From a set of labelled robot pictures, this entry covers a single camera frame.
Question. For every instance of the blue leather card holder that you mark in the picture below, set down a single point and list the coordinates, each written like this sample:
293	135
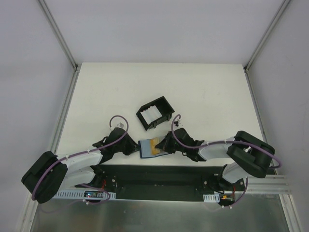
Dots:
145	149

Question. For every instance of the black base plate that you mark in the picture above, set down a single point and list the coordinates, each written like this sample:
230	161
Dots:
160	183

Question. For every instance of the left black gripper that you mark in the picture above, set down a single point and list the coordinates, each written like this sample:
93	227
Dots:
132	146

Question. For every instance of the white cable duct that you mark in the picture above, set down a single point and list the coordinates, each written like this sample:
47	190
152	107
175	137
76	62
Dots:
211	198
84	195

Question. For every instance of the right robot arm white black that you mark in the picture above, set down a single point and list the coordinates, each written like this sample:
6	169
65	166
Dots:
251	156

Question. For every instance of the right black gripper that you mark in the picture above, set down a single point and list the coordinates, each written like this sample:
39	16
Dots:
167	143

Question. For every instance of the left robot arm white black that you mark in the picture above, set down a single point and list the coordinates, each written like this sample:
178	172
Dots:
52	173

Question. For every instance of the right white cable duct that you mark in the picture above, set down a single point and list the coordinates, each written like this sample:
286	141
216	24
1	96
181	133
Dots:
211	198

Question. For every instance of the left white cable duct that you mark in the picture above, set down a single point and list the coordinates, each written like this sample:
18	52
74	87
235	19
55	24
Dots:
84	195

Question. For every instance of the white card stack in rack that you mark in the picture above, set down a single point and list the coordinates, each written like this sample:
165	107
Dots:
151	114

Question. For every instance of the black plastic card rack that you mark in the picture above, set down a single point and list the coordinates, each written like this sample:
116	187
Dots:
163	106

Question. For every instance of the right aluminium frame post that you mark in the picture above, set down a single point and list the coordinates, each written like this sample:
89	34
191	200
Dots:
266	35

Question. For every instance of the left aluminium frame post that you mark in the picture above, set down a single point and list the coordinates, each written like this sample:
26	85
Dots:
56	30

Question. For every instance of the aluminium frame post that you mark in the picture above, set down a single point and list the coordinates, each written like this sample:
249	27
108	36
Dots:
56	30
266	35

